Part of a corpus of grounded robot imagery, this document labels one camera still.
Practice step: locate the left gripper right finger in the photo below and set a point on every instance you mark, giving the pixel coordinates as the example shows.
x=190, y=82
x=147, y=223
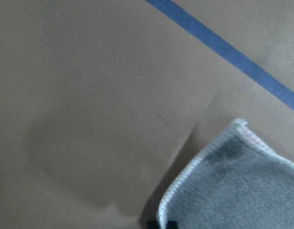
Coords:
x=172, y=225

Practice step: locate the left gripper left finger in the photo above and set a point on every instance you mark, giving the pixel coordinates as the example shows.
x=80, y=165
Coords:
x=153, y=224

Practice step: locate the pink towel with grey back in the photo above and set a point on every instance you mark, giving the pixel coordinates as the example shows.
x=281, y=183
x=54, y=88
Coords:
x=235, y=182

